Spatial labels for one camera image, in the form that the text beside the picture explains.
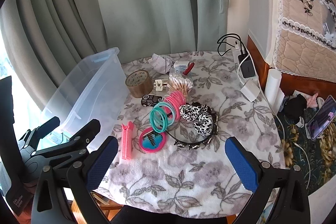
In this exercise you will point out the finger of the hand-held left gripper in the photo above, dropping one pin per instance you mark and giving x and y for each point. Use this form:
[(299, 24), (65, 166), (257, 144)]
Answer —
[(88, 133), (48, 125)]

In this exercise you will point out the teal bangle set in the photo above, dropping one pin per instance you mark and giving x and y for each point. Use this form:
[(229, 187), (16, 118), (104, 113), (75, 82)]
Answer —
[(169, 109)]

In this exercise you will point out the pink hair roller clip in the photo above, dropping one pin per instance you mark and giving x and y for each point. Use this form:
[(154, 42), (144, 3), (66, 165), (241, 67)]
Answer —
[(127, 142)]

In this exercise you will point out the white cylinder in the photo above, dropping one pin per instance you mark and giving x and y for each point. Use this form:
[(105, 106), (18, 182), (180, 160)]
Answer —
[(273, 87)]

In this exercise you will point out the small white blue box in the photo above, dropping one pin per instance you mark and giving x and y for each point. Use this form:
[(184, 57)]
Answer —
[(181, 65)]

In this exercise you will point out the black charger block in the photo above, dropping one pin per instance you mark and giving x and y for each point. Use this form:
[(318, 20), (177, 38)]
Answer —
[(246, 66)]

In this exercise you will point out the clear plastic storage container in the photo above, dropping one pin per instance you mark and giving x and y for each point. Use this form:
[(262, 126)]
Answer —
[(86, 87)]

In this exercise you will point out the wooden bed frame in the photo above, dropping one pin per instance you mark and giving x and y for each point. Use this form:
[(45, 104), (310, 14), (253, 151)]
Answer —
[(262, 56)]

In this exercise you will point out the white power strip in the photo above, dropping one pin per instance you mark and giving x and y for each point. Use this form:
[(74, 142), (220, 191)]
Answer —
[(236, 56)]

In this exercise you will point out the clear packing tape roll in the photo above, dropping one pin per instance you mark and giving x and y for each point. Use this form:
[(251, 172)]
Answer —
[(139, 92)]

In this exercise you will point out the black studded headband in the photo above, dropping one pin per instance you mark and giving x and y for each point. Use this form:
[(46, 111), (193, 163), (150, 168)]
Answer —
[(195, 146)]

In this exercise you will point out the small red tool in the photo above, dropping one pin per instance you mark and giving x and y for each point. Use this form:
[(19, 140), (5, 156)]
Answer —
[(188, 69)]

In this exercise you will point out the black cloth bundle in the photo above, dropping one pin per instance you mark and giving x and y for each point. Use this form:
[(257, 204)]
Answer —
[(295, 107)]

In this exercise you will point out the wooden table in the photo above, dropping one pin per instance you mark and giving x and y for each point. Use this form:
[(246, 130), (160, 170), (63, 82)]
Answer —
[(78, 211)]

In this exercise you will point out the grey green curtain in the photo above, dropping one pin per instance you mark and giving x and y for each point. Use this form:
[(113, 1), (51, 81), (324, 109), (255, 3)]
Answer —
[(131, 3)]

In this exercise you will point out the white charger block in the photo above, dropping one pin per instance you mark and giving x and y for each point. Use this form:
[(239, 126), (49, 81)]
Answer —
[(249, 90)]

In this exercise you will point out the dark floral rug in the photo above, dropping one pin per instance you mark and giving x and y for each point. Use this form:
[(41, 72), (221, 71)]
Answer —
[(315, 161)]

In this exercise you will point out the leopard print scrunchie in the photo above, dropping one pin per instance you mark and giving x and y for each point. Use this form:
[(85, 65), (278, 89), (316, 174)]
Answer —
[(202, 121)]

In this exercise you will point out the white paper ball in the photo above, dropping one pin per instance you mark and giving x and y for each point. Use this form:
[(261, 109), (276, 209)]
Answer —
[(161, 64)]

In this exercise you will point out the black toy car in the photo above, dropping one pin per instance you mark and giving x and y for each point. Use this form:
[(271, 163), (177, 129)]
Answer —
[(151, 100)]

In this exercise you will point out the quilted lace bed cover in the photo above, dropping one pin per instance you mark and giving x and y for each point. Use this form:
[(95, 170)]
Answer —
[(302, 16)]

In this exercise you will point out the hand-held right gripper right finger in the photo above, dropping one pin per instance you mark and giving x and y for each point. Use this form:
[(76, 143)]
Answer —
[(241, 163)]

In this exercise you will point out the floral fleece blanket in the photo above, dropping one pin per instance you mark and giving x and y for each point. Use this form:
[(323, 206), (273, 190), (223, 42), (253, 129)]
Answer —
[(183, 182)]

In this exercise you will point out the phone on stand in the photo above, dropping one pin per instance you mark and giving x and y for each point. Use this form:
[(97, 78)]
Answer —
[(321, 119)]

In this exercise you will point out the white hair claw clip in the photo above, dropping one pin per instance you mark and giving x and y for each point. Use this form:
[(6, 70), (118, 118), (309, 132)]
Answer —
[(159, 85)]

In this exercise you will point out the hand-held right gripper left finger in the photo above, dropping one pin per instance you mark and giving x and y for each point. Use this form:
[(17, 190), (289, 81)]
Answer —
[(102, 161)]

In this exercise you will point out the pink round pocket mirror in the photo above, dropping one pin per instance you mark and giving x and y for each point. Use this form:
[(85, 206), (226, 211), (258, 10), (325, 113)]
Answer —
[(147, 144)]

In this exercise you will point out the pink bangle set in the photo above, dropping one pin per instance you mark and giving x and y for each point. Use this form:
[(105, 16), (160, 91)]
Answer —
[(178, 100)]

